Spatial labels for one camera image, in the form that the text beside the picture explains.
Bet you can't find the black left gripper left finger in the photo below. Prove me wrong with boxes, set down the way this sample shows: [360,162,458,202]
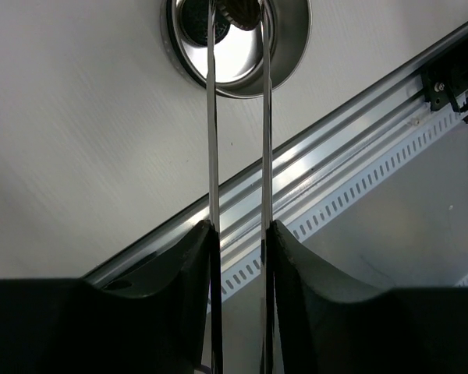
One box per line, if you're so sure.
[0,221,218,373]

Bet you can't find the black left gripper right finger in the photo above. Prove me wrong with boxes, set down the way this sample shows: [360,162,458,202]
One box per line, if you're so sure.
[267,221,468,373]

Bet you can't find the stainless steel tongs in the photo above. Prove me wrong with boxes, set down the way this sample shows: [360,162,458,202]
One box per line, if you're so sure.
[206,1,275,373]

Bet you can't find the black round cookie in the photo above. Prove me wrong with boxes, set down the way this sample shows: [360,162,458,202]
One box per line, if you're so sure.
[217,0,261,31]

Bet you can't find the round steel lunch box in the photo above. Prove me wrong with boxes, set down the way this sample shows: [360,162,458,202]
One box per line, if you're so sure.
[161,1,311,99]

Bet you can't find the slotted cable duct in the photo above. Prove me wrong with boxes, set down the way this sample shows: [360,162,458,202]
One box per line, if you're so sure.
[208,104,468,307]

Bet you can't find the aluminium mounting rail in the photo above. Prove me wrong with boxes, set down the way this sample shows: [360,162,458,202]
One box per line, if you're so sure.
[81,11,468,289]

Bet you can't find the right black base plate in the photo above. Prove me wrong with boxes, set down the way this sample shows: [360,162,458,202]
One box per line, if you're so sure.
[421,50,468,114]

